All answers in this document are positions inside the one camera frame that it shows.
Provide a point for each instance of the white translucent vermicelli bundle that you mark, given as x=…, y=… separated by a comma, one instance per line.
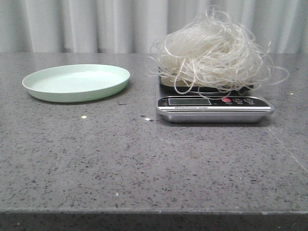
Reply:
x=215, y=52

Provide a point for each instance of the black silver kitchen scale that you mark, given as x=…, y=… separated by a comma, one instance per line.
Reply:
x=179, y=103

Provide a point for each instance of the light green round plate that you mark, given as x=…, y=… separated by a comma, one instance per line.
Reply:
x=76, y=83

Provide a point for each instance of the white pleated curtain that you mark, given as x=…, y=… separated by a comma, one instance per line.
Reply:
x=131, y=26

